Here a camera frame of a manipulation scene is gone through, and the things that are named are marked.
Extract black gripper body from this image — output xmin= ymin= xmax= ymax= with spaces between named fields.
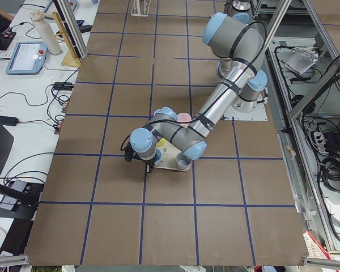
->
xmin=124 ymin=143 xmax=156 ymax=168

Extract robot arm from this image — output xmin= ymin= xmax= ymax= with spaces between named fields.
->
xmin=223 ymin=0 xmax=252 ymax=24
xmin=121 ymin=12 xmax=265 ymax=172

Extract yellow plastic cup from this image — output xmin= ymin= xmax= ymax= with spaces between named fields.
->
xmin=158 ymin=138 xmax=165 ymax=146

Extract grey plastic cup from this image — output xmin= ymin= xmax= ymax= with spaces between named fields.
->
xmin=176 ymin=153 xmax=192 ymax=171

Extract pink plastic cup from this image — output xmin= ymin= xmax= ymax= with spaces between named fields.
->
xmin=177 ymin=112 xmax=192 ymax=123

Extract cream plastic tray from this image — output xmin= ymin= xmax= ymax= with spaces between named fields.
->
xmin=155 ymin=140 xmax=181 ymax=171

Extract wooden paper towel stand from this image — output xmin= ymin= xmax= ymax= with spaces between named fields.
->
xmin=52 ymin=12 xmax=80 ymax=67

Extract black monitor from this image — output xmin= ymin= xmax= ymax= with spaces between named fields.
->
xmin=0 ymin=123 xmax=39 ymax=206

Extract blue teach pendant tablet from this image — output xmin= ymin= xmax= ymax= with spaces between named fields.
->
xmin=6 ymin=42 xmax=48 ymax=75

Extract white paper roll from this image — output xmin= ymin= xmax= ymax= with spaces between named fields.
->
xmin=29 ymin=10 xmax=62 ymax=56

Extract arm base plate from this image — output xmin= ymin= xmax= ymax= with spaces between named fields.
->
xmin=224 ymin=95 xmax=268 ymax=121

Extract white wire dish rack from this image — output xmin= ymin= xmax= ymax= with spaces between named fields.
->
xmin=131 ymin=0 xmax=151 ymax=17

